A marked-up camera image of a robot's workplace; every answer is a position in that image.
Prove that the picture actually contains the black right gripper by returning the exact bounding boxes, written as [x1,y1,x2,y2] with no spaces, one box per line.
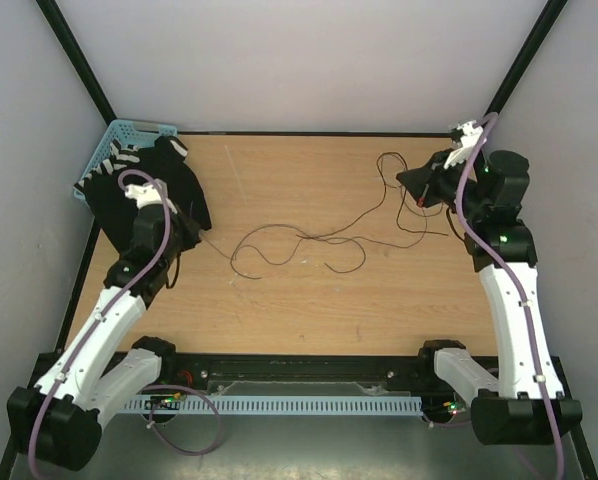
[397,148,488,220]

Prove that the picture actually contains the black wire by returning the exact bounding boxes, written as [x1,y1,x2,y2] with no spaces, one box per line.
[231,152,410,274]

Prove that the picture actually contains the grey wire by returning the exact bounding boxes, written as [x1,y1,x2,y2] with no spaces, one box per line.
[376,152,449,249]

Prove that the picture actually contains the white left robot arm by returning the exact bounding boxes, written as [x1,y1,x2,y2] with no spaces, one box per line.
[6,204,201,471]

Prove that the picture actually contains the black striped cloth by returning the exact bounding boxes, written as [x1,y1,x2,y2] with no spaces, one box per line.
[74,136,212,253]

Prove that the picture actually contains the blue plastic basket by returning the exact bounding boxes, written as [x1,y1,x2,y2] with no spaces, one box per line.
[82,119,178,179]

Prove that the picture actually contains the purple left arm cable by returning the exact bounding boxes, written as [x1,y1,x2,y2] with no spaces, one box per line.
[27,168,224,479]

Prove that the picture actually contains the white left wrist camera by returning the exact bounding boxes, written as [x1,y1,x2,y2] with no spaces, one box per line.
[123,179,175,211]

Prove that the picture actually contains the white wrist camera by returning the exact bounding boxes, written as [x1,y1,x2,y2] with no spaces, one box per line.
[123,179,175,211]
[443,120,484,170]

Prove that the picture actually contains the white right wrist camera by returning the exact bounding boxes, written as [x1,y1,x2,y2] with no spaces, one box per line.
[443,120,484,170]

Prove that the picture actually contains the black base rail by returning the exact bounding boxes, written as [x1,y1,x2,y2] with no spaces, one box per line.
[147,340,463,396]

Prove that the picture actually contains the black frame post right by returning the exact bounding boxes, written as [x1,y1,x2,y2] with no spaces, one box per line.
[484,0,568,115]

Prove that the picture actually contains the black frame post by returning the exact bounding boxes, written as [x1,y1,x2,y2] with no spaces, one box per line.
[36,0,117,124]
[484,0,568,115]

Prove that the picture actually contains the black frame post left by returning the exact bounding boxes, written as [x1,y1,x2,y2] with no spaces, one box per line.
[36,0,117,124]

